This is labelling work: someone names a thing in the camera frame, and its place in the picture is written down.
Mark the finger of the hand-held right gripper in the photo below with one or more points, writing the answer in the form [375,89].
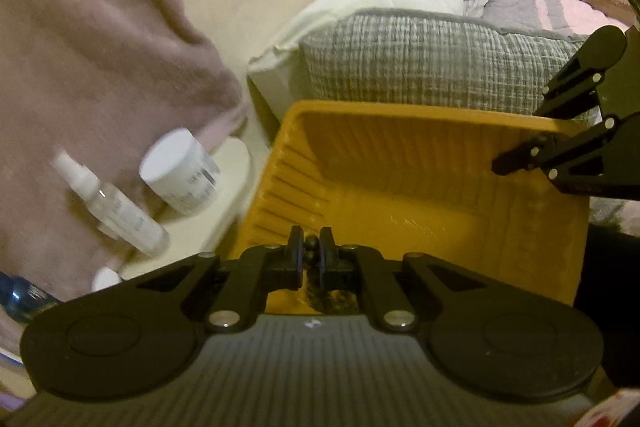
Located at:
[580,67]
[575,157]

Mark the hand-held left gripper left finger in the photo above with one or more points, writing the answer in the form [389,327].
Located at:
[295,259]

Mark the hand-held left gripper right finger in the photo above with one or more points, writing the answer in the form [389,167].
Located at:
[327,259]

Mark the yellow plastic tray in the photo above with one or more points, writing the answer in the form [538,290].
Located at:
[400,187]

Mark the white cream jar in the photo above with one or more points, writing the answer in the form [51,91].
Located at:
[175,167]

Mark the clear spray bottle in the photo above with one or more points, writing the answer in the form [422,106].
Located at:
[125,212]

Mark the grey woven cushion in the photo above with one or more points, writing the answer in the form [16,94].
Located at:
[400,57]

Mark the small green jar white lid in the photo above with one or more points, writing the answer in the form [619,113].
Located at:
[106,279]

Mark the red and white packet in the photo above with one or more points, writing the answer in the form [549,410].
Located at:
[612,409]

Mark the dark blue bottle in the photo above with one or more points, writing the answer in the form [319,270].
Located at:
[22,297]

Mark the pink-brown fleece towel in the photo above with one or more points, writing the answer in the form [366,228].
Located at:
[75,32]

